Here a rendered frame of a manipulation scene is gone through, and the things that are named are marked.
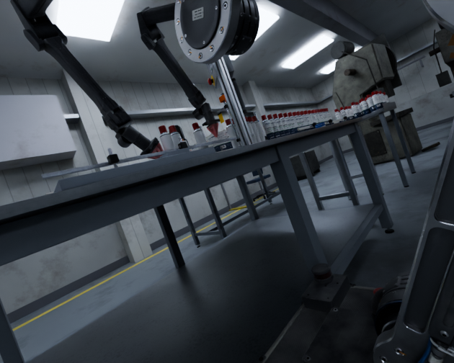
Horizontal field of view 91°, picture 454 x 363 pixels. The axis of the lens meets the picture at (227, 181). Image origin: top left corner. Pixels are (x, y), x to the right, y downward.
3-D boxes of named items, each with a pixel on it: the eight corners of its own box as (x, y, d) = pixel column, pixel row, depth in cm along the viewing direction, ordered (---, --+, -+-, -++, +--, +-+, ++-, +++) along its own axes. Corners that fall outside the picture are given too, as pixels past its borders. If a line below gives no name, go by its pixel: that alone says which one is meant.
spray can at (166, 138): (179, 168, 109) (163, 128, 109) (184, 165, 105) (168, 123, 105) (169, 170, 105) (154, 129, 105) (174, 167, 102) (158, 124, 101)
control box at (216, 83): (230, 84, 138) (219, 55, 138) (234, 70, 121) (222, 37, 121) (214, 89, 137) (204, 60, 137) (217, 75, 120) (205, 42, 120)
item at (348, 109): (347, 124, 325) (343, 111, 324) (394, 106, 282) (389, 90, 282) (336, 127, 294) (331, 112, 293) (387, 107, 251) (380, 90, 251)
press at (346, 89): (443, 142, 415) (399, 15, 411) (438, 153, 344) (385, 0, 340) (369, 160, 510) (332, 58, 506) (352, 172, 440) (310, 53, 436)
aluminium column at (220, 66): (251, 154, 124) (209, 39, 123) (257, 151, 121) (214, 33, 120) (246, 155, 121) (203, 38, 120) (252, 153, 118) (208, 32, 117)
